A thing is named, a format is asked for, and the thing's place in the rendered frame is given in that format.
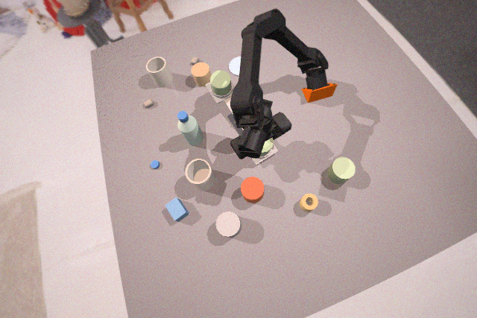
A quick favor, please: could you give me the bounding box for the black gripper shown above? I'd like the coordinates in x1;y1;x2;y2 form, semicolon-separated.
230;112;292;159

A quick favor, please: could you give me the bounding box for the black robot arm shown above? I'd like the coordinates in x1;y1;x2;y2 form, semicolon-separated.
230;8;330;159

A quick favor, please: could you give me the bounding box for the grey cylinder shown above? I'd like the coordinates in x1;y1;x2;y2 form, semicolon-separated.
216;212;241;238

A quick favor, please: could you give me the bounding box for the light blue cube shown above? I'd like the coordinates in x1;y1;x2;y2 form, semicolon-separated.
165;197;189;222

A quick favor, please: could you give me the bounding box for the white round disc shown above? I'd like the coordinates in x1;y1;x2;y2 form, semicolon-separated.
229;57;241;77

